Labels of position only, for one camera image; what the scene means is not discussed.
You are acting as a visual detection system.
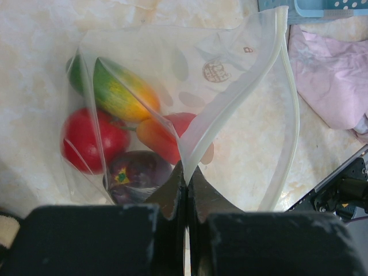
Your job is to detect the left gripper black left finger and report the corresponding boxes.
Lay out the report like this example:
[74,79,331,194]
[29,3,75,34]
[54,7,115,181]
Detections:
[145,162,184,275]

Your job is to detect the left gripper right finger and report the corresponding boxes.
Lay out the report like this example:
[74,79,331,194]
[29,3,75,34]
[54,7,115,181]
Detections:
[186,168,243,275]

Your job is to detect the dark brown toy fruit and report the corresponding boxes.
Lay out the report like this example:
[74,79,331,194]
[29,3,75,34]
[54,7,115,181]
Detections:
[102,150,173,205]

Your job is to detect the red toy pepper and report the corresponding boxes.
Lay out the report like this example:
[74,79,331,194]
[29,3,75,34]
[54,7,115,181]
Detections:
[136,113,196,165]

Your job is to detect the red toy apple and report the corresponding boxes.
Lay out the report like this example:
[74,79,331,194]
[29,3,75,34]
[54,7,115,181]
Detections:
[60,108,131,174]

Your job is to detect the clear dotted zip bag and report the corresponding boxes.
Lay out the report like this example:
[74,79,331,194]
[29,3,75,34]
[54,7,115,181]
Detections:
[60,6,299,212]

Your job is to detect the green orange toy mango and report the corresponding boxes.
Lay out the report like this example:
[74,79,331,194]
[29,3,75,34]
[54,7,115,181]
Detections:
[93,57,160,123]

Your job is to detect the green toy fruit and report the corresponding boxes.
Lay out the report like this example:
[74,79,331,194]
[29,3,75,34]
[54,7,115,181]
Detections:
[66,54,84,96]

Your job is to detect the pink cloth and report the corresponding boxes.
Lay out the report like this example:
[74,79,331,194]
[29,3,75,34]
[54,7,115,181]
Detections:
[288,25,367,143]

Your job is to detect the blue plastic basket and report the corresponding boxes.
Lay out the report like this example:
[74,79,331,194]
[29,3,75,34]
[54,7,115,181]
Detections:
[258,0,367,25]

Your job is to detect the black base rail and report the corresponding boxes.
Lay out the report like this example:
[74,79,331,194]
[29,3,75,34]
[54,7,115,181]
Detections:
[288,145,367,222]

